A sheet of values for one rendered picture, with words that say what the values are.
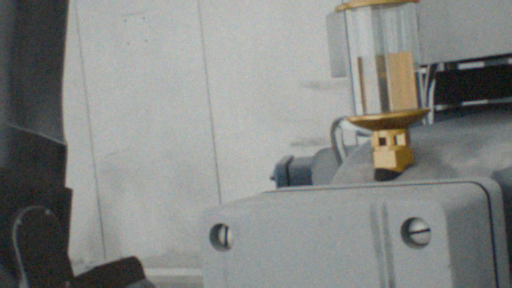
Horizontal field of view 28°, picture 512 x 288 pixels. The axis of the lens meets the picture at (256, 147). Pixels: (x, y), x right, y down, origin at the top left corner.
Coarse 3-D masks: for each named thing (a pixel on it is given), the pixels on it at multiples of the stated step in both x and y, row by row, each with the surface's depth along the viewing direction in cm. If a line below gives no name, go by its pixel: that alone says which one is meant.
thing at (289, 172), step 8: (280, 160) 81; (288, 160) 81; (296, 160) 83; (304, 160) 82; (280, 168) 78; (288, 168) 79; (296, 168) 79; (304, 168) 78; (272, 176) 79; (280, 176) 78; (288, 176) 79; (296, 176) 78; (304, 176) 78; (280, 184) 78; (288, 184) 79; (296, 184) 78; (304, 184) 78; (312, 184) 78
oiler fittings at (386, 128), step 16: (352, 0) 34; (368, 0) 33; (384, 0) 33; (400, 0) 33; (416, 0) 34; (400, 112) 34; (416, 112) 34; (368, 128) 35; (384, 128) 34; (400, 128) 35; (384, 144) 35; (400, 144) 35; (384, 160) 34; (400, 160) 34
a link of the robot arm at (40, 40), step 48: (0, 0) 62; (48, 0) 64; (0, 48) 60; (48, 48) 63; (0, 96) 59; (48, 96) 62; (0, 144) 58; (48, 144) 60; (0, 192) 57; (48, 192) 60; (0, 240) 56
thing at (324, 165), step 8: (360, 144) 76; (320, 152) 76; (328, 152) 76; (312, 160) 77; (320, 160) 76; (328, 160) 76; (336, 160) 76; (312, 168) 77; (320, 168) 76; (328, 168) 76; (336, 168) 76; (312, 176) 77; (320, 176) 76; (328, 176) 76; (320, 184) 76; (328, 184) 76
